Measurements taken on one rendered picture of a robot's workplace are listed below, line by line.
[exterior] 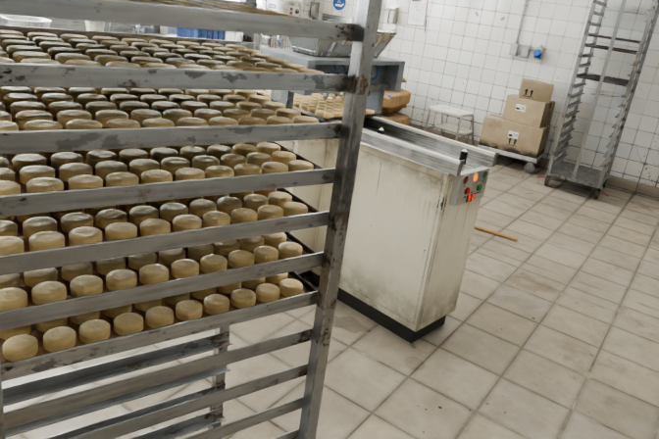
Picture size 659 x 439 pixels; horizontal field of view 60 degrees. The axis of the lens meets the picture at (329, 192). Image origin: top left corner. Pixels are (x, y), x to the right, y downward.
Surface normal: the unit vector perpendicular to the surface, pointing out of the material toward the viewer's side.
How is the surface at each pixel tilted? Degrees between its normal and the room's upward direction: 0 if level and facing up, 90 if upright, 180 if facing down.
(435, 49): 90
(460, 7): 90
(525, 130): 86
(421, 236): 90
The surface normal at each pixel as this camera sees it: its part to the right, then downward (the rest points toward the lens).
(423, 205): -0.69, 0.15
